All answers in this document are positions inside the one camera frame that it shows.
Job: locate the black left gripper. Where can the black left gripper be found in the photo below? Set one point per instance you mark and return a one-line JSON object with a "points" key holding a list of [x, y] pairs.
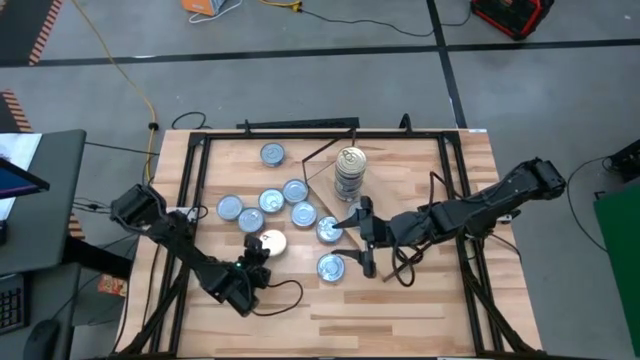
{"points": [[252, 277]]}

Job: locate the red and black case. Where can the red and black case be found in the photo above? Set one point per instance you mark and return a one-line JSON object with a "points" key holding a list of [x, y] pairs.
{"points": [[510, 17]]}

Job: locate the red-label silver-lid can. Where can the red-label silver-lid can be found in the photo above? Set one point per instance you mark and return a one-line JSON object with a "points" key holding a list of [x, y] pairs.
{"points": [[324, 234]]}

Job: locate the silver-lid tuna can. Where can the silver-lid tuna can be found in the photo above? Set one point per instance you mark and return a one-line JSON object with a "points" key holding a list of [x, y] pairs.
{"points": [[295, 191]]}

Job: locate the black keyboard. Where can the black keyboard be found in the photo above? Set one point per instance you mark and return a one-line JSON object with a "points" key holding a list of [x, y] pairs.
{"points": [[12, 310]]}

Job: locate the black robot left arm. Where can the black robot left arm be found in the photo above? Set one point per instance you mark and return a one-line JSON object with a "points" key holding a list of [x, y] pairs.
{"points": [[185, 245]]}

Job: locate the monitor with blue screen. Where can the monitor with blue screen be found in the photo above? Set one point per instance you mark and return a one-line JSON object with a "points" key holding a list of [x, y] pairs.
{"points": [[15, 182]]}

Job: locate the black mat with striped edge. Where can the black mat with striped edge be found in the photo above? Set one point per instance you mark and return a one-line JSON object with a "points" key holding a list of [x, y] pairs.
{"points": [[15, 112], [20, 25]]}

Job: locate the orange packet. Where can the orange packet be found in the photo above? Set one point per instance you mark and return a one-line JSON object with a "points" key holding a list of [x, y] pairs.
{"points": [[112, 286]]}

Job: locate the black clamp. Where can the black clamp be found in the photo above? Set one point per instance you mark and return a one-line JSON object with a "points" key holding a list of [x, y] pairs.
{"points": [[405, 125]]}

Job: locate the orange box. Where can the orange box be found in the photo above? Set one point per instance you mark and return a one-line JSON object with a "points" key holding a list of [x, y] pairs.
{"points": [[200, 6]]}

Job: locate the yellow plug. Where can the yellow plug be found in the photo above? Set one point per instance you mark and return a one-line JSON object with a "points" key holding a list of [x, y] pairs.
{"points": [[295, 6]]}

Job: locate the black computer mouse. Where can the black computer mouse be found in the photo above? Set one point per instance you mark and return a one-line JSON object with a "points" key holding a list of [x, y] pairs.
{"points": [[40, 340]]}

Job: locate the black metal table frame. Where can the black metal table frame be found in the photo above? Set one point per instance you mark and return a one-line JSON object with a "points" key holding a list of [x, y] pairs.
{"points": [[325, 135]]}

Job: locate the wooden shelf with black frame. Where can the wooden shelf with black frame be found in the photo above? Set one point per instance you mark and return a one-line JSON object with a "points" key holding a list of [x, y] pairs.
{"points": [[385, 200]]}

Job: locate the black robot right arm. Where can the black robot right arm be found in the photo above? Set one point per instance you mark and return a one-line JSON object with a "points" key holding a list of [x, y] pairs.
{"points": [[490, 195]]}

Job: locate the black-label silver-lid can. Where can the black-label silver-lid can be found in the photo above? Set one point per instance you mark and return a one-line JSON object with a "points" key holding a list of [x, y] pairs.
{"points": [[330, 268]]}

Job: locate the black device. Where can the black device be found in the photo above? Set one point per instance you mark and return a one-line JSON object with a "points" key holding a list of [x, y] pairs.
{"points": [[627, 160]]}

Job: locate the blue-label pull-tab can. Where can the blue-label pull-tab can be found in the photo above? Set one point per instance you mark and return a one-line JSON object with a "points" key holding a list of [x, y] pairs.
{"points": [[250, 220]]}

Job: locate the blue-white label silver-lid can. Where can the blue-white label silver-lid can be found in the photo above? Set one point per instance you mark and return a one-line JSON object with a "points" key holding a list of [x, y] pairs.
{"points": [[272, 155]]}

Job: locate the dark grey desk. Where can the dark grey desk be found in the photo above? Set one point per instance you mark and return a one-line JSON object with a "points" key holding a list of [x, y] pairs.
{"points": [[50, 300]]}

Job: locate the black bar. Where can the black bar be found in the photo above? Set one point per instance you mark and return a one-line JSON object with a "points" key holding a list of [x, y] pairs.
{"points": [[300, 123]]}

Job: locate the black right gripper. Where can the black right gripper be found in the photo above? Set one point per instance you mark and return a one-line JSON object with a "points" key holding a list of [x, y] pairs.
{"points": [[386, 232]]}

